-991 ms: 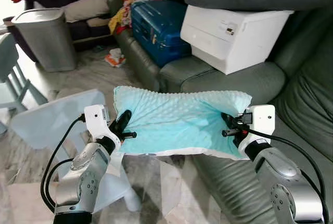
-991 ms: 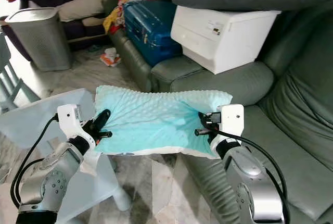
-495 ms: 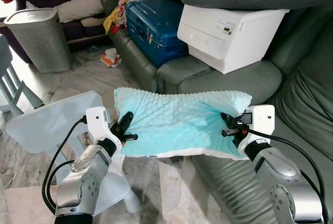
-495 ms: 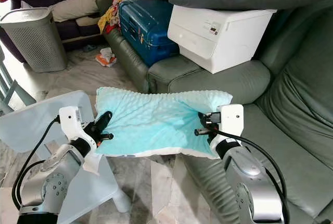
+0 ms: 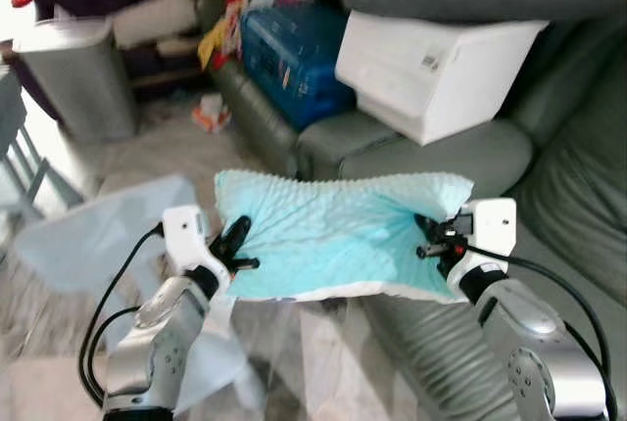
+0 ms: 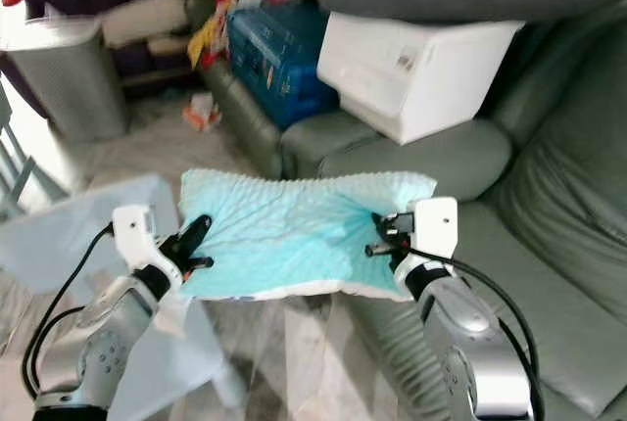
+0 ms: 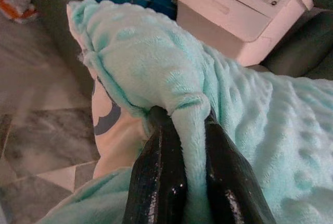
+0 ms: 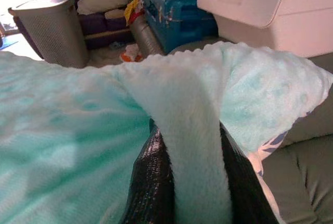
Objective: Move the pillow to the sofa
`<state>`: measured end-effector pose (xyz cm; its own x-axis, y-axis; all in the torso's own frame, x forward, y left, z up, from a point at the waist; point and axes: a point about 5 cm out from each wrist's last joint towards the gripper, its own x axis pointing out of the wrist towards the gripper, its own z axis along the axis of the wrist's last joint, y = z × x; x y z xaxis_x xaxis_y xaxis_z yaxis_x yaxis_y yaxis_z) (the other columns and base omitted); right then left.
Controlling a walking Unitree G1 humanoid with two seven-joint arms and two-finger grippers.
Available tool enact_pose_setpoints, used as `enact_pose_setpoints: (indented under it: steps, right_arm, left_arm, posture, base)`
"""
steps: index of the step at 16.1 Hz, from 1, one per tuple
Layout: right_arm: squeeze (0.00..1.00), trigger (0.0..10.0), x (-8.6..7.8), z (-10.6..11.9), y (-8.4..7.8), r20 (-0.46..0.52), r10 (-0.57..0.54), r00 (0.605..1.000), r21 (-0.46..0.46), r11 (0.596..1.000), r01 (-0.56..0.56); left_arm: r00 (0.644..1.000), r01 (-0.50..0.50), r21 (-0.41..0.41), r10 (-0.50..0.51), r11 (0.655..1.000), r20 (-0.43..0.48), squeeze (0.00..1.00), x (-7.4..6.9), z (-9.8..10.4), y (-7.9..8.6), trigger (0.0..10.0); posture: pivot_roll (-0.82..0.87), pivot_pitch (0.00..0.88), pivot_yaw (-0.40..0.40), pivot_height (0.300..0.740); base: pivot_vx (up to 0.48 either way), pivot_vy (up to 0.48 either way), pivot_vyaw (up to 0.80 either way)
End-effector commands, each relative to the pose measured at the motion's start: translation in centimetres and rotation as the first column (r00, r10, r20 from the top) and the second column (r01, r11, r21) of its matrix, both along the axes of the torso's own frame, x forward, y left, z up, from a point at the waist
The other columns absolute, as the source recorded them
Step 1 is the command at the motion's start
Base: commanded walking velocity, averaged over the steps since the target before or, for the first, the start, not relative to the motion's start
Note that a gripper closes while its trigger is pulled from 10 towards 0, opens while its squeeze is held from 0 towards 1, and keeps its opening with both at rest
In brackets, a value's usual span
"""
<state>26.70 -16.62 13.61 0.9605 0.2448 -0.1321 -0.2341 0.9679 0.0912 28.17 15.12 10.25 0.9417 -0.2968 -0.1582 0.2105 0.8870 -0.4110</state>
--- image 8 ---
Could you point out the teal dotted plush pillow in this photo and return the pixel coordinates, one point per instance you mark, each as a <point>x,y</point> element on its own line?
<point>65,130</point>

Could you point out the grey ribbed tube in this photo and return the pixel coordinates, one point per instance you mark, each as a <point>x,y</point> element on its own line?
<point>145,36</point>

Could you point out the small cream cushion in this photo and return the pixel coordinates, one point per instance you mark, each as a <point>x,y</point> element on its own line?
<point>114,14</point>

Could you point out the white printer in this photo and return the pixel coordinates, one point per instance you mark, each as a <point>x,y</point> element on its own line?
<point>260,0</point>

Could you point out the dark purple sofa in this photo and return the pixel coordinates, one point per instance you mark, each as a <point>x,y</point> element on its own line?
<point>96,23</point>

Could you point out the small blue cloth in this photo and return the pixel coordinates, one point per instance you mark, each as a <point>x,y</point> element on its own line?
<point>115,45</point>

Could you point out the orange and white clothes pile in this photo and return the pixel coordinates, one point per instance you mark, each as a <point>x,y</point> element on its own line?
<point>131,52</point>

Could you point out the grey perforated laundry hamper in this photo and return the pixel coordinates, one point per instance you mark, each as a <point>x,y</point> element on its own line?
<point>57,31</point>

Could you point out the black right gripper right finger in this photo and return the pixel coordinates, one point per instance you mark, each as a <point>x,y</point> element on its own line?
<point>244,195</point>

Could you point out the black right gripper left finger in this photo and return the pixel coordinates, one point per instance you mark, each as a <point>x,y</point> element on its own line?
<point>151,182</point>

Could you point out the blue hard-shell suitcase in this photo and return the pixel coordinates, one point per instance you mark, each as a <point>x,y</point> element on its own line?
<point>179,20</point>

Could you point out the yellow cloth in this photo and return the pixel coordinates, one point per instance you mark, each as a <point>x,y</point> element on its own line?
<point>131,6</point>

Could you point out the red cloth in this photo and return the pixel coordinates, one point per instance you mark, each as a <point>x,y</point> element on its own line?
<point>136,17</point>

